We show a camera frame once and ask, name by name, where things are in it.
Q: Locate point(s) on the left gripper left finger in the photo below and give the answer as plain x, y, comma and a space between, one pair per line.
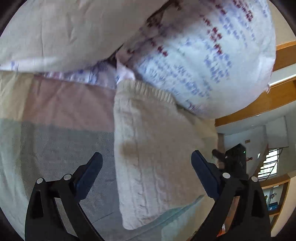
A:
43, 220

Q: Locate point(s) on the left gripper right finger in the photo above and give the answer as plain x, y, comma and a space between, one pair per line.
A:
240, 209

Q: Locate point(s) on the beige cable-knit sweater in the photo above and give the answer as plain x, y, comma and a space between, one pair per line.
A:
153, 143

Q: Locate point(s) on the wooden shelf unit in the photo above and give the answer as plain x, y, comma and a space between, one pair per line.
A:
275, 192

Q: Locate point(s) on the black device with green light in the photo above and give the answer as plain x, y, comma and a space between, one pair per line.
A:
234, 161

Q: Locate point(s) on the green and cream bedsheet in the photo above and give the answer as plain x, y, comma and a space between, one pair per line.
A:
51, 127

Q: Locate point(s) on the white floral pillow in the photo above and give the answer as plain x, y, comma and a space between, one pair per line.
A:
214, 57

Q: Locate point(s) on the pink floral pillow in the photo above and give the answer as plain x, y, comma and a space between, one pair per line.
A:
72, 40

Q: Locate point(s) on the wooden bed frame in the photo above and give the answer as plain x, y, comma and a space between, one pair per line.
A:
281, 91

